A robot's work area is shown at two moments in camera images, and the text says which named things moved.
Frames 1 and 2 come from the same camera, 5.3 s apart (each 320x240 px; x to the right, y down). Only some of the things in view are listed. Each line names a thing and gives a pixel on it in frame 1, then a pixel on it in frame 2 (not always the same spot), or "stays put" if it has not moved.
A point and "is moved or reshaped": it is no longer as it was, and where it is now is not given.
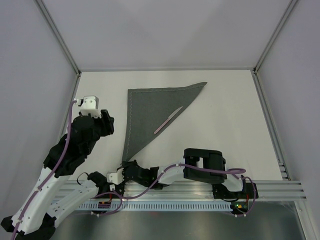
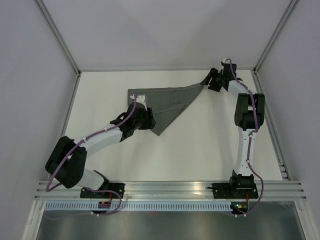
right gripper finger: x=124 y=165 -> x=213 y=72
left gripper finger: x=110 y=126 -> x=151 y=124
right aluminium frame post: x=291 y=5 stays put
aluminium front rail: x=264 y=190 stays put
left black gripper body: x=101 y=130 -> x=143 y=123
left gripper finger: x=106 y=118 -> x=149 y=114
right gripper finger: x=133 y=164 -> x=206 y=81
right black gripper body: x=125 y=180 -> x=215 y=82
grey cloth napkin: x=148 y=108 is moved or reshaped
